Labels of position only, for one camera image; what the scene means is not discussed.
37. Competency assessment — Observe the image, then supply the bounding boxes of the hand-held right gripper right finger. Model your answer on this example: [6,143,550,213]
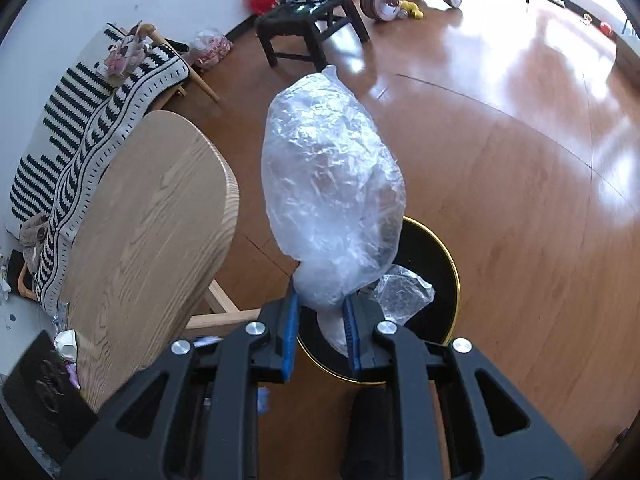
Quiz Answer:
[342,295,586,480]

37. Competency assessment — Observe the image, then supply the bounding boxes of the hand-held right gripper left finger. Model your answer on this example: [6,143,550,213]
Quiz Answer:
[60,292,301,480]

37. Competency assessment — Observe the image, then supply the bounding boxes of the black gold-rimmed trash bin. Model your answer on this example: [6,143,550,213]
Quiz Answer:
[295,216,461,386]

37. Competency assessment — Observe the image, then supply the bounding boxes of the clear plastic bag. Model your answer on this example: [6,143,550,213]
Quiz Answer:
[261,65,407,358]

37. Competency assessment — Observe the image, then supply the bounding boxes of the crumpled white paper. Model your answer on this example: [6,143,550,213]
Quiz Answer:
[54,329,78,362]

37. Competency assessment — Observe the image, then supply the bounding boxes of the crumpled clear plastic wrap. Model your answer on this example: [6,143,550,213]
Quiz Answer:
[370,264,435,325]

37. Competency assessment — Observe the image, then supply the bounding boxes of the brown plush toy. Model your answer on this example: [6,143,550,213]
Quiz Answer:
[19,212,51,263]

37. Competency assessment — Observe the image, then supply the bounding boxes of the wooden table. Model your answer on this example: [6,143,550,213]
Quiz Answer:
[60,110,261,411]

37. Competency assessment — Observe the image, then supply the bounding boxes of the wooden sofa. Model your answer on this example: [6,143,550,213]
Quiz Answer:
[15,22,221,306]

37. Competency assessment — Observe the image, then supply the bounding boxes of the pink plastic bag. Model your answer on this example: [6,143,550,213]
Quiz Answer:
[191,29,233,68]

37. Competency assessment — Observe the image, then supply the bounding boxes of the black wooden chair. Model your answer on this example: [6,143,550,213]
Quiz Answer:
[255,0,371,68]

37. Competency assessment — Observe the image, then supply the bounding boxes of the pink cartoon cushion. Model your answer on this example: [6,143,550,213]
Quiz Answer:
[102,25,151,78]

